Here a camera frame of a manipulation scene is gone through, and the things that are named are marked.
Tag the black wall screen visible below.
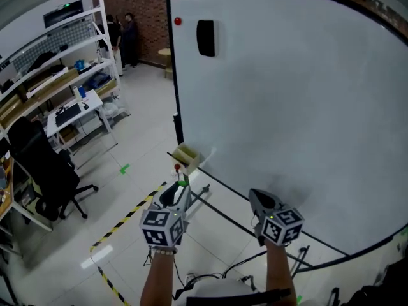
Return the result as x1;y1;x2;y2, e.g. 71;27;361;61
43;0;84;29

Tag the round wooden stool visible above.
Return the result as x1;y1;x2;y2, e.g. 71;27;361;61
157;48;173;78

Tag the black whiteboard stand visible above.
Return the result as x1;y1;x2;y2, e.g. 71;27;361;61
173;112;348;280

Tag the black office chair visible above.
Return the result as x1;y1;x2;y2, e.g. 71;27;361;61
6;116;99;222

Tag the person's right forearm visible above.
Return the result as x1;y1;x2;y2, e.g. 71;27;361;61
264;240;294;302

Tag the yellow black floor tape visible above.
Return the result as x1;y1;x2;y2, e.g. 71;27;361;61
89;181;167;306

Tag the beige pen holder box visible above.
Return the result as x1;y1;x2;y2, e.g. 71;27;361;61
171;142;201;176

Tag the black keyboard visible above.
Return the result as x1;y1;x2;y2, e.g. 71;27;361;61
55;103;82;128

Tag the small white table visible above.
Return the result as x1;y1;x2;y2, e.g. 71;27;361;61
46;89;114;146

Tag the black whiteboard eraser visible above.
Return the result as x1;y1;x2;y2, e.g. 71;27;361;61
196;19;220;58

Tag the large whiteboard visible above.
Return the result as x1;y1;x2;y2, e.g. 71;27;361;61
164;0;408;258

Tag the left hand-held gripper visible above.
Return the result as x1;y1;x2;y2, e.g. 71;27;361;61
139;180;193;247

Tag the wooden desk with white legs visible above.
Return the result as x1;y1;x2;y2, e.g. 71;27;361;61
0;156;54;258

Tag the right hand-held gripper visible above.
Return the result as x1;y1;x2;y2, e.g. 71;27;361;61
248;188;305;247

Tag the white metal shelving rack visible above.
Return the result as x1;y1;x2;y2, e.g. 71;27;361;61
0;0;131;140

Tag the long cardboard box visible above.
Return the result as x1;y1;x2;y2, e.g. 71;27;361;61
27;67;80;98

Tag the black bag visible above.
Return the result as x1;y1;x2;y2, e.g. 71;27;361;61
27;51;58;73

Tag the person's left forearm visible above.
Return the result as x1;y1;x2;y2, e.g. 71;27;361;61
140;249;178;306

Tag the white plastic bag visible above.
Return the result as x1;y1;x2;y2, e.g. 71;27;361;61
101;102;120;118

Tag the checkered pattern board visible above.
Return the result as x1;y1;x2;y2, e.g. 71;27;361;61
12;19;96;73

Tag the black chair with bag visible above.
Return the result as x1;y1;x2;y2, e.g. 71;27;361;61
330;259;408;306

